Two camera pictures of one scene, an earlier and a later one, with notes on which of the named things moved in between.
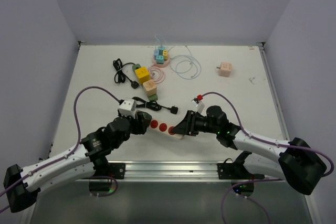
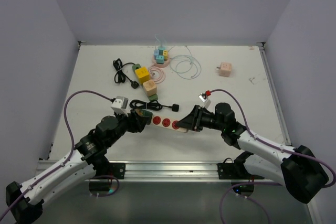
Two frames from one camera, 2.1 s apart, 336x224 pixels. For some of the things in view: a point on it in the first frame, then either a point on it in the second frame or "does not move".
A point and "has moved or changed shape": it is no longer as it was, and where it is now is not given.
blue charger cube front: x=159 y=59 does not move
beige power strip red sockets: x=164 y=127 has moved or changed shape
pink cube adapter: x=224 y=69 does not move
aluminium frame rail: x=174 y=173 does not move
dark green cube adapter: x=146 y=119 has moved or changed shape
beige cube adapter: x=150 y=87 does not move
